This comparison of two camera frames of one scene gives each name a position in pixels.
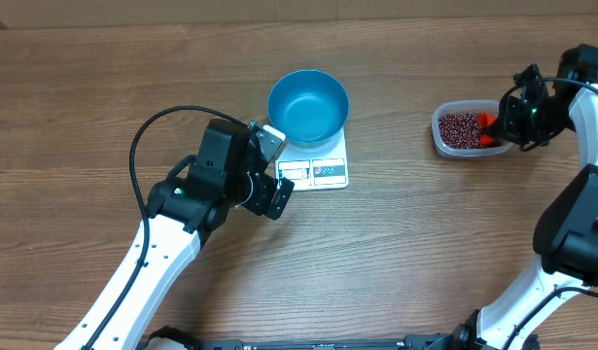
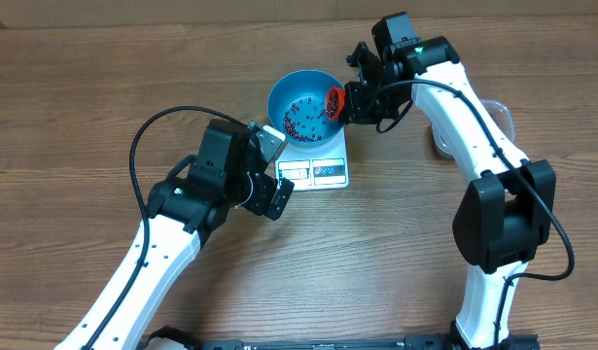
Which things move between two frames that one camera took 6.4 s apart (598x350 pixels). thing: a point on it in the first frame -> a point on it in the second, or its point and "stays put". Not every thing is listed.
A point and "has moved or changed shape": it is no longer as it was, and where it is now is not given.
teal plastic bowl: (309, 107) stays put
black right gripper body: (530, 124) -> (369, 103)
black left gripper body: (260, 197) stays put
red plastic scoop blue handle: (485, 119) has moved or changed shape
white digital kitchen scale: (310, 169) stays put
